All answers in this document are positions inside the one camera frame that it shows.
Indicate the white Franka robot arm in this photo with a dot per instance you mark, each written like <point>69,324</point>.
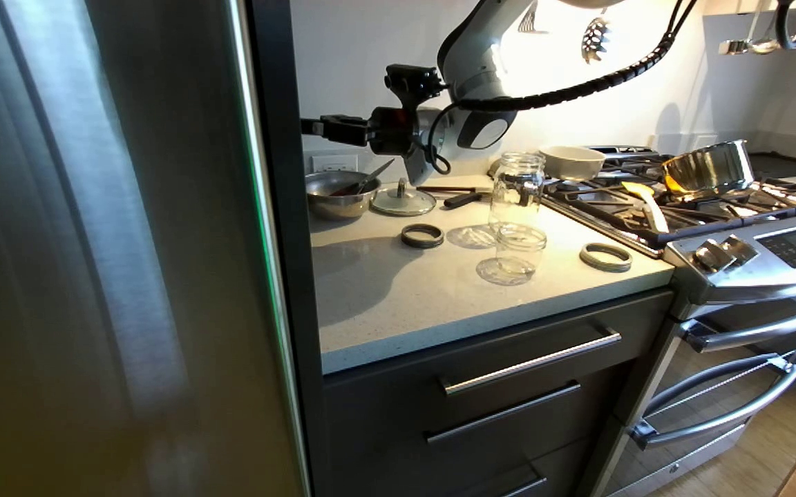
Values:
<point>483,55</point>

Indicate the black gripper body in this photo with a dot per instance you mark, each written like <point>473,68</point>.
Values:
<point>390,131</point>

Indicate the wooden spatula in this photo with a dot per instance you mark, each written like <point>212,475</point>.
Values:
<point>649,208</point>

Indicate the clear glass jar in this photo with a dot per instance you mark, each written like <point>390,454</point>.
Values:
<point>514,197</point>

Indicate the silver stove knob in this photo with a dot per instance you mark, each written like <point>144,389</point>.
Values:
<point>741,247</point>
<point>712,257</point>

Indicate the white frying pan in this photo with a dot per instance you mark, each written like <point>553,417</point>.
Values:
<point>571,161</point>

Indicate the patterned glass lid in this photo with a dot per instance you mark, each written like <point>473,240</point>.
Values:
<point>470,237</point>
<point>508,271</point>

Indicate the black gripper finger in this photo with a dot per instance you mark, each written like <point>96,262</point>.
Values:
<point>343,137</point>
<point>338,121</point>

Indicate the tilted stainless steel pot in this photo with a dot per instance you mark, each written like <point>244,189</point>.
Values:
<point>705,170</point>

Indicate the metal mixing bowl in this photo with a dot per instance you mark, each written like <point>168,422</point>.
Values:
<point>336,200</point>

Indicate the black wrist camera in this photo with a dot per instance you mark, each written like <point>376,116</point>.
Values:
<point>414,84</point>

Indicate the utensil in metal bowl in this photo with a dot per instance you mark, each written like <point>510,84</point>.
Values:
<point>376,173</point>

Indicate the stainless steel gas range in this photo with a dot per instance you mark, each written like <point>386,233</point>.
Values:
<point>748,276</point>

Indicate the stainless steel refrigerator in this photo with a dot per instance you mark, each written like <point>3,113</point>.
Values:
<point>96,276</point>

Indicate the dark grey drawer cabinet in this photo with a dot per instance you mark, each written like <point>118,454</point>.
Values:
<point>400,431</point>

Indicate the hanging slotted metal spatula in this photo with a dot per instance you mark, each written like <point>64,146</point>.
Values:
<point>595,39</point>

